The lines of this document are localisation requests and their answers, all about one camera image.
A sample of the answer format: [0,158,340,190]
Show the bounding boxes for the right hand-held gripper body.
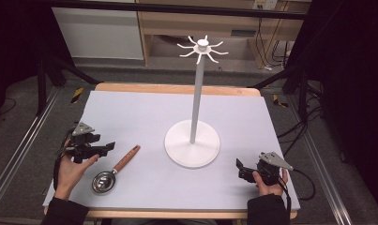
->
[246,151,295,187]

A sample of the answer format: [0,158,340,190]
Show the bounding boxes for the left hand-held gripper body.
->
[64,122,102,164]

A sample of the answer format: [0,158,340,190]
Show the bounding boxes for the person's right hand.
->
[251,168,290,198]

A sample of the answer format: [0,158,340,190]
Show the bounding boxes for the person's left hand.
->
[53,139,100,202]

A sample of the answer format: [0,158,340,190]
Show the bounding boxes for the pale lavender table mat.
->
[42,90,301,211]

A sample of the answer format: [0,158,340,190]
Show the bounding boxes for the yellow black hazard tape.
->
[272,93,290,109]
[70,86,84,104]

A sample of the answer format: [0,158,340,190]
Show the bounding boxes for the white hook rack stand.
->
[163,35,230,170]

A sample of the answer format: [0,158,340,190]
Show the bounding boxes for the black metal stand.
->
[36,55,102,117]
[246,64,325,124]

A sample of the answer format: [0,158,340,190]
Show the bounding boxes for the wooden table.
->
[43,82,299,220]

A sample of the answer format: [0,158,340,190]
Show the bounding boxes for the white cabinet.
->
[51,0,144,61]

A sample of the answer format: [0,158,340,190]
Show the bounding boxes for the black curtain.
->
[284,0,378,219]
[0,0,74,117]

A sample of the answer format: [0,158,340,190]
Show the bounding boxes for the light wooden desk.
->
[135,0,313,68]

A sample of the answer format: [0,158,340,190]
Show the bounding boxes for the metal scoop with wooden handle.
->
[91,144,142,195]

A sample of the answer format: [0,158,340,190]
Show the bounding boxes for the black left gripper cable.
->
[53,127,77,192]

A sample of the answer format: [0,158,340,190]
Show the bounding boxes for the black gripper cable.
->
[283,168,317,202]
[53,127,77,192]

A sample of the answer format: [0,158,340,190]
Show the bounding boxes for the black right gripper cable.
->
[283,168,317,202]

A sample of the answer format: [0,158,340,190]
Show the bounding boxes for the black floor cables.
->
[276,104,325,158]

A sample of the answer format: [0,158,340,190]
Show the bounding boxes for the aluminium floor rail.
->
[288,93,355,225]
[0,86,62,217]

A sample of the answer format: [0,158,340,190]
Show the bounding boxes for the black cables under desk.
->
[255,17,293,71]

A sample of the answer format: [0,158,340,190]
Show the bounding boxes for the black horizontal frame bar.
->
[47,0,307,21]

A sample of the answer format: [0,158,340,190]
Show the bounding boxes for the white wall socket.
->
[252,0,278,10]

